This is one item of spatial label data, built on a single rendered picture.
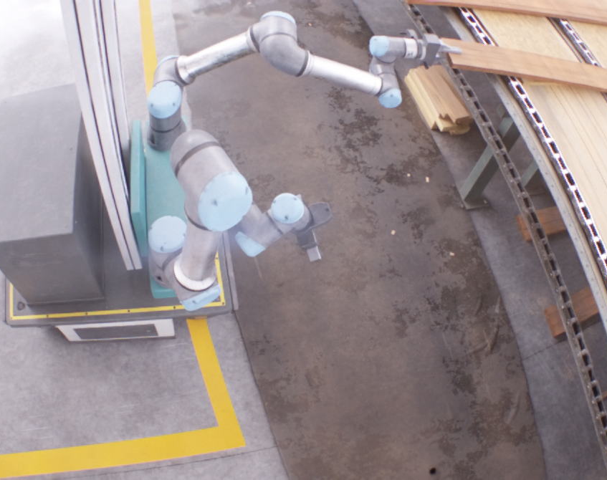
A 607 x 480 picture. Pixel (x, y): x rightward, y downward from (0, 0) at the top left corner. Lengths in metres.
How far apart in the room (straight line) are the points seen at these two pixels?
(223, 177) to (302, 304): 1.18
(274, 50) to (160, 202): 0.61
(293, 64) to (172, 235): 0.60
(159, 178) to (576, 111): 1.60
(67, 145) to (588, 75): 2.01
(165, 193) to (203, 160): 0.72
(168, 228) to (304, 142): 1.19
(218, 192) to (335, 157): 1.50
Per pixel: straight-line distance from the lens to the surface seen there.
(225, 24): 3.17
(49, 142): 1.67
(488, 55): 2.06
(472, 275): 2.51
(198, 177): 1.15
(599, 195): 2.01
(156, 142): 1.95
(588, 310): 2.80
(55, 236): 1.49
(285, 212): 1.49
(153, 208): 1.85
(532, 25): 2.51
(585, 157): 2.08
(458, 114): 2.68
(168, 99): 1.82
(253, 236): 1.52
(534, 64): 2.18
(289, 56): 1.68
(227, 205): 1.15
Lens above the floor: 2.10
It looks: 62 degrees down
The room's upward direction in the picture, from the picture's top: 17 degrees clockwise
